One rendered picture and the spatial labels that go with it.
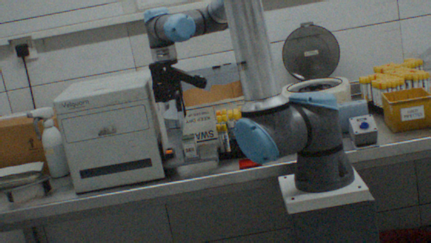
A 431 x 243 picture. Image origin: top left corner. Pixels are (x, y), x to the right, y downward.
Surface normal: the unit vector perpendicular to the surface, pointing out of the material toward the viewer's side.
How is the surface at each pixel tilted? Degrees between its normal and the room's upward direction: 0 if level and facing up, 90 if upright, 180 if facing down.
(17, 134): 88
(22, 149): 92
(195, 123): 87
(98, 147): 90
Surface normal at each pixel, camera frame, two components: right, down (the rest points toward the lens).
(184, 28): 0.53, 0.13
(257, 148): -0.80, 0.40
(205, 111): 0.00, 0.35
